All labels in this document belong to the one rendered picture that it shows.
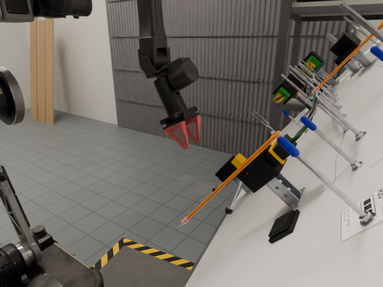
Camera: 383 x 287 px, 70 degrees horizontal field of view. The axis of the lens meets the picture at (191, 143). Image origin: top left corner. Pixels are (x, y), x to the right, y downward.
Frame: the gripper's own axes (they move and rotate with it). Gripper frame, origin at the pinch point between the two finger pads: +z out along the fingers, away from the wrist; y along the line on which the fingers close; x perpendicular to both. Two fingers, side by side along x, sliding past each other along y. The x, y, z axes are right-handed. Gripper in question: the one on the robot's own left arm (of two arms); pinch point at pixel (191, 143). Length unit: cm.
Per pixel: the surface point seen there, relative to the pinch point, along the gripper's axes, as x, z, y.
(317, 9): -31, -27, 68
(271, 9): 28, -77, 224
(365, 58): -42, -2, 31
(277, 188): -30.5, 9.3, -23.2
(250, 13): 47, -86, 224
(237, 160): -10.4, 8.6, 1.8
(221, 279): -20.8, 18.1, -31.4
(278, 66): -9, -13, 65
